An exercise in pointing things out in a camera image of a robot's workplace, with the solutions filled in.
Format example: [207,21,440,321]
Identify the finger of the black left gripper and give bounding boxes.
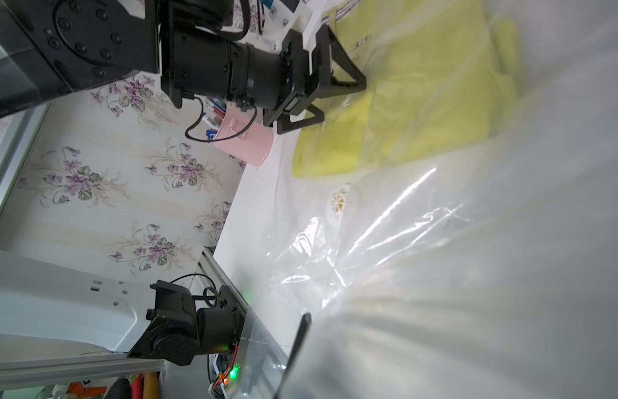
[277,104,325,135]
[313,25,367,97]

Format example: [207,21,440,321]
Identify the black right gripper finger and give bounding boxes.
[273,313,312,399]

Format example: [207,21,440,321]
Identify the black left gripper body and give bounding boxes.
[262,31,318,127]

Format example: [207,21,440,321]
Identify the yellow garment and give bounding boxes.
[292,1,522,178]

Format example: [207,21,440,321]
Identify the clear plastic vacuum bag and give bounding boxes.
[267,1,618,398]

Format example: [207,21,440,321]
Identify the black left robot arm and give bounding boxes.
[0,1,367,366]

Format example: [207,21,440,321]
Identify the pink pen cup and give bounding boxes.
[202,97,274,166]

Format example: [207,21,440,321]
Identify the aluminium mounting rail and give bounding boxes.
[0,353,165,391]

